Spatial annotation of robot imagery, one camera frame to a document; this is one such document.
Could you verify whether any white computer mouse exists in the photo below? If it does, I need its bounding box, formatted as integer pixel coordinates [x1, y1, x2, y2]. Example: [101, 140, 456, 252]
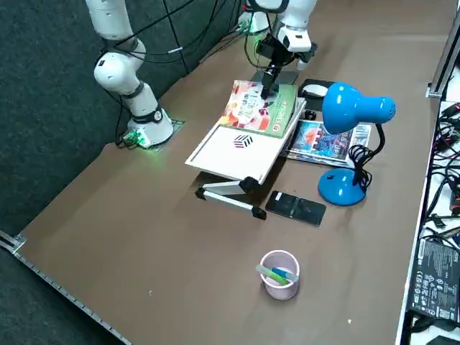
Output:
[300, 84, 330, 98]

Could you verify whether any green cover book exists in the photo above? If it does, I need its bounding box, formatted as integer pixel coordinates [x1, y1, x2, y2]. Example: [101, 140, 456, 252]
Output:
[218, 79, 299, 139]

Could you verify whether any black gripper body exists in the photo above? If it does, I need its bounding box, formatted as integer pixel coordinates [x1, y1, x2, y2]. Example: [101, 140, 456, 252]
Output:
[267, 34, 294, 69]

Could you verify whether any blue desk lamp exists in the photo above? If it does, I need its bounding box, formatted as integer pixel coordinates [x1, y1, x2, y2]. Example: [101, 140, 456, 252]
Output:
[318, 81, 397, 208]

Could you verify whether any silver table edge rail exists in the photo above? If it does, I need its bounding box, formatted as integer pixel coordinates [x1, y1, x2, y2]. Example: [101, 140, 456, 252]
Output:
[0, 229, 132, 345]

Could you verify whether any white adjustable book stand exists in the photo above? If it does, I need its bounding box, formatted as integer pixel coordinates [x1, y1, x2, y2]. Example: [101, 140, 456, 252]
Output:
[185, 96, 318, 221]

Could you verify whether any pale pink plastic cup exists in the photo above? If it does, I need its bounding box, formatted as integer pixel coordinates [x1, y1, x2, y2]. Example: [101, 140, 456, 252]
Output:
[259, 250, 301, 301]

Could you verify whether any silver aluminium frame profile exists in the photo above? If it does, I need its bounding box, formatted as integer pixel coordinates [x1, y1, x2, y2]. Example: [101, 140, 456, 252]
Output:
[426, 21, 460, 98]

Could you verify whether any black mouse pad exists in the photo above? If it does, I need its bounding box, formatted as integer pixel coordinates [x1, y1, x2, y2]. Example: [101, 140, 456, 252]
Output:
[297, 78, 341, 111]

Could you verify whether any comic book with pink letter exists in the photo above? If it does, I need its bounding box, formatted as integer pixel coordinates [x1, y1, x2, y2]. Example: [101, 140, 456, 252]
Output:
[287, 120, 357, 162]

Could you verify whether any comic book with white badge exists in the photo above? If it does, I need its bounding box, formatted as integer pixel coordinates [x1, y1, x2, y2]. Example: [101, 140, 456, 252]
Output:
[285, 124, 373, 168]

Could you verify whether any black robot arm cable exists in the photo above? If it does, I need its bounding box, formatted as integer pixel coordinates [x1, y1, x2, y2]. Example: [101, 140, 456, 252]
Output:
[103, 0, 252, 78]

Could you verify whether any black lamp power cable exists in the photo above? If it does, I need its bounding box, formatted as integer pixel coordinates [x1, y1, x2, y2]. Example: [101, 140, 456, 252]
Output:
[347, 143, 375, 188]

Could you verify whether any black labelled power adapter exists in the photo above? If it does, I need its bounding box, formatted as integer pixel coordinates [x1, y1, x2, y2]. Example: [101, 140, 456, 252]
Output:
[408, 236, 460, 323]

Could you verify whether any black flip phone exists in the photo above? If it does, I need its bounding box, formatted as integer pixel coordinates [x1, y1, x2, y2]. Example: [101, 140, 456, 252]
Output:
[264, 190, 327, 228]

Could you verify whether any blue marker pen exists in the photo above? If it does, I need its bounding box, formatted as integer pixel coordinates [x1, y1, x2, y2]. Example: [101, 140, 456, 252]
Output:
[271, 267, 299, 283]

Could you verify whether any green marker pen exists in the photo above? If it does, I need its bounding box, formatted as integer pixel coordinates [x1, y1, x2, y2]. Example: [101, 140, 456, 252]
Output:
[255, 264, 290, 287]

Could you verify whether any black base cable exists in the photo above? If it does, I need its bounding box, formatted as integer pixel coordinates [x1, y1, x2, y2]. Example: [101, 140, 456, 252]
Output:
[114, 103, 144, 149]

